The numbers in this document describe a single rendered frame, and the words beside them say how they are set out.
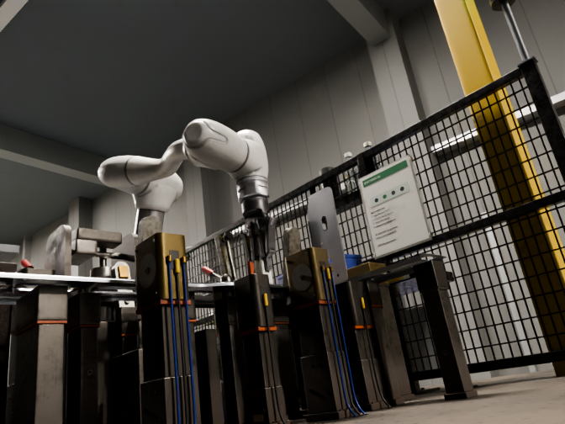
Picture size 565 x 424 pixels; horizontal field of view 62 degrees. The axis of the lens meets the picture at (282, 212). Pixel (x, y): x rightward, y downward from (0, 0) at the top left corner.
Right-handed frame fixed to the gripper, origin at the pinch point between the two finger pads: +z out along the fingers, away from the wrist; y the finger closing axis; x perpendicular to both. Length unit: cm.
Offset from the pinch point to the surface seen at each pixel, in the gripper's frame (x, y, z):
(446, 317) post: 14.1, 40.1, 19.7
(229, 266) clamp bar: 0.9, -14.8, -6.0
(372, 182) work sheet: 54, 4, -36
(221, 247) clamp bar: -1.6, -14.6, -11.3
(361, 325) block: 6.8, 23.2, 18.0
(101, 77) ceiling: 100, -325, -310
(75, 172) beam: 136, -489, -277
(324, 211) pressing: 26.7, 2.6, -20.7
